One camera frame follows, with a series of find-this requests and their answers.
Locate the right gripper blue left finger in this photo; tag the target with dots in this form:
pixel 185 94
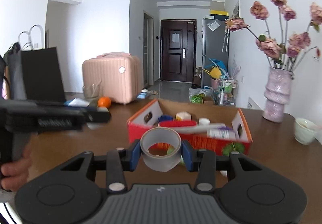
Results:
pixel 119 161

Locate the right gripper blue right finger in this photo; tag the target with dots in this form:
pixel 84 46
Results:
pixel 204 163

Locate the grey duct tape roll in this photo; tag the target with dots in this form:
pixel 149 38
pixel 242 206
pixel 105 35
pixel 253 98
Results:
pixel 154 144

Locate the green spray bottle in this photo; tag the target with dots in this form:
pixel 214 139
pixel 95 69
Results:
pixel 174 158

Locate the purple ridged cap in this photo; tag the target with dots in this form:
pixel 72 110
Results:
pixel 224 128

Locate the white wipes pack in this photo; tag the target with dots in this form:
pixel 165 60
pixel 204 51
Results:
pixel 221 134

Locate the person's left hand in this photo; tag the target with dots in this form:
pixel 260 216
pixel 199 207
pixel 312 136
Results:
pixel 16 173

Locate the white wide bottle cap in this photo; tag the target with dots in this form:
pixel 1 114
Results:
pixel 223 173

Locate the white plastic flat tool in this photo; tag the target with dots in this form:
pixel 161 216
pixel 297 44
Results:
pixel 197 129

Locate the red cardboard box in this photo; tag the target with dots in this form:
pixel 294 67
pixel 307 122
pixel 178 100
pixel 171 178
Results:
pixel 147 118

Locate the white plastic jar lid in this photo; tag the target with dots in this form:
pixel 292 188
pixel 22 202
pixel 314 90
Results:
pixel 203 121

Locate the black paper bag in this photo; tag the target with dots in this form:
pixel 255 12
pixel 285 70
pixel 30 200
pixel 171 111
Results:
pixel 42 75

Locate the red round lid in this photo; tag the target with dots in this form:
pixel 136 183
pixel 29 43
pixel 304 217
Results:
pixel 177 123

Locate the blue ridged cap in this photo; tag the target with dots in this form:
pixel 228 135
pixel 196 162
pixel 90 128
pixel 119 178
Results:
pixel 164 118

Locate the blue tissue pack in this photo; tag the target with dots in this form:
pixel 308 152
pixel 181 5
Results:
pixel 77 102

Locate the orange fruit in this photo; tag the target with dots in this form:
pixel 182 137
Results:
pixel 104 102

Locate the brown cardboard carton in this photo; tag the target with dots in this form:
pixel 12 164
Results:
pixel 207 100

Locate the clear glass cup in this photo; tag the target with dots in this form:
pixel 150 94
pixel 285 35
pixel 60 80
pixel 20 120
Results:
pixel 92 93

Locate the pink suitcase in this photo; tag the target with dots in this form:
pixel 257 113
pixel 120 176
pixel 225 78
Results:
pixel 119 75

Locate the yellow watering can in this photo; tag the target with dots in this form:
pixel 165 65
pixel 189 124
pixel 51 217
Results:
pixel 215 73

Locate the purple textured vase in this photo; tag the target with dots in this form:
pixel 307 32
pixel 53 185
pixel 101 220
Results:
pixel 277 94

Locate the pale green ceramic bowl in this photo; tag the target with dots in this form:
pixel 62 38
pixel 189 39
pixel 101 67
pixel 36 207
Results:
pixel 305 131

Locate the dark brown entrance door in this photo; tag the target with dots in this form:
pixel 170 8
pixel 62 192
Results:
pixel 178 50

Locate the grey refrigerator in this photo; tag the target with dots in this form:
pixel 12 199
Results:
pixel 215 46

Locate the dried pink flowers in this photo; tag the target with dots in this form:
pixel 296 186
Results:
pixel 290 51

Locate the wire storage rack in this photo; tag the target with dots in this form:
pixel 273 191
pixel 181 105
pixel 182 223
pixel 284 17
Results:
pixel 225 91

